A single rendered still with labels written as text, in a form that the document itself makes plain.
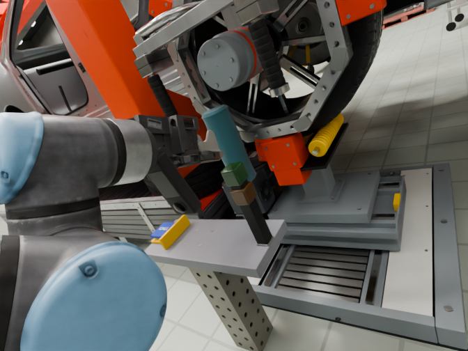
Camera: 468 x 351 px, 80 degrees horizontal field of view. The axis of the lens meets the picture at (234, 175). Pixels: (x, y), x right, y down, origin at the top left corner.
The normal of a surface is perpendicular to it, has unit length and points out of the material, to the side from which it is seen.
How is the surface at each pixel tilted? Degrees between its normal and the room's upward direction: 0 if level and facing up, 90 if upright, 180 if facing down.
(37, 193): 76
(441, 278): 0
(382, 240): 90
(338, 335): 0
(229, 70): 90
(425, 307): 0
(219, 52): 90
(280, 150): 90
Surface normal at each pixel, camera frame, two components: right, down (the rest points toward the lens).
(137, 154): 0.83, 0.14
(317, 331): -0.39, -0.85
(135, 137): 0.76, -0.32
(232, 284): 0.78, -0.10
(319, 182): -0.49, 0.52
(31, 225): 0.06, 0.06
